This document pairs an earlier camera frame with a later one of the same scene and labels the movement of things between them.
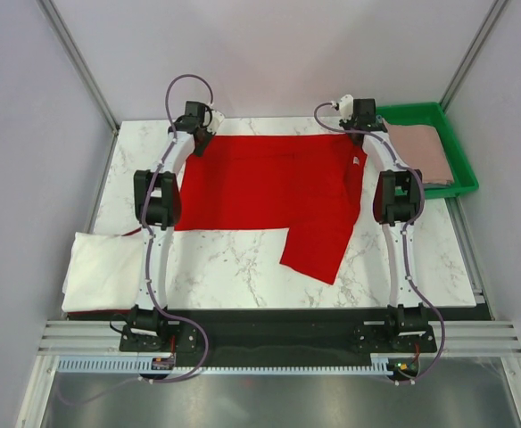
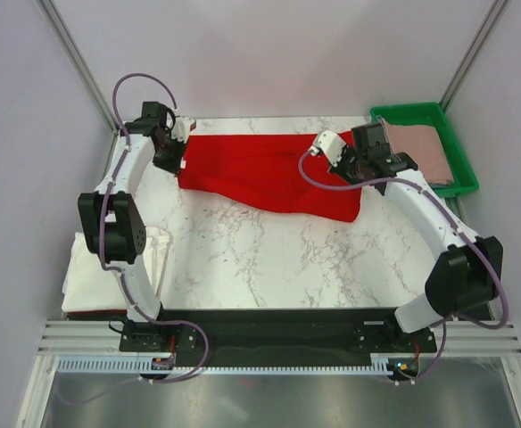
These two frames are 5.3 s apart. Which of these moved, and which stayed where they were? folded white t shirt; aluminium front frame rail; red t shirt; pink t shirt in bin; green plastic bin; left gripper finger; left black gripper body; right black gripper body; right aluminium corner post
Moved: left black gripper body; right black gripper body; left gripper finger; red t shirt
Stayed: aluminium front frame rail; green plastic bin; pink t shirt in bin; right aluminium corner post; folded white t shirt
